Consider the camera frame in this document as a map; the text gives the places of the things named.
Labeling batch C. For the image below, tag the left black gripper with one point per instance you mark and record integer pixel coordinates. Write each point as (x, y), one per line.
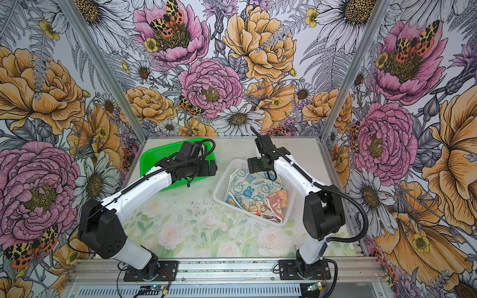
(205, 171)

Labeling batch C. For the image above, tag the aluminium front rail frame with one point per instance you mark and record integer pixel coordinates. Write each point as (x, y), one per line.
(352, 277)

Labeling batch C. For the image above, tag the right aluminium corner post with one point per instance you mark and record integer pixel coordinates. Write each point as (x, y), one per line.
(363, 47)

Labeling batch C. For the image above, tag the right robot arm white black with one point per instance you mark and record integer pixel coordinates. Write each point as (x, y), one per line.
(323, 213)

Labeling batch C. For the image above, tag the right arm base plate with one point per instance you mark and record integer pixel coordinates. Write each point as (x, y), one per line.
(295, 270)

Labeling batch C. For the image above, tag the green plastic basket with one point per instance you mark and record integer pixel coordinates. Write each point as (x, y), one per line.
(151, 157)

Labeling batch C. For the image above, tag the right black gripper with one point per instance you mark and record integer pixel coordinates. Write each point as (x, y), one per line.
(253, 165)

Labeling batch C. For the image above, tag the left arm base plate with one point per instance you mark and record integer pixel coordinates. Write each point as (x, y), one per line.
(155, 271)

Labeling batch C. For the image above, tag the white plastic basket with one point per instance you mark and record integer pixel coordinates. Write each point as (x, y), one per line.
(221, 190)

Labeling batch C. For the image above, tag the small green circuit board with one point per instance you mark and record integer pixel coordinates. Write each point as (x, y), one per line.
(318, 286)

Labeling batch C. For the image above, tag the blue bunny pattern towel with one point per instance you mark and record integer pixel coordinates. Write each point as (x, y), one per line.
(248, 190)

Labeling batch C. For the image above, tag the left aluminium corner post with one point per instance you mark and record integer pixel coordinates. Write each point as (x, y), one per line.
(92, 48)

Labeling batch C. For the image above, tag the orange pink patterned towel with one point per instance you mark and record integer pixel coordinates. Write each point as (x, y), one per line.
(275, 206)

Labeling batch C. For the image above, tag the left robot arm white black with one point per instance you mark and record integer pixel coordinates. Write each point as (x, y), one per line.
(100, 225)

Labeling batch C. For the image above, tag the aluminium corner post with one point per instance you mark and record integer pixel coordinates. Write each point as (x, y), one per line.
(92, 48)
(363, 47)

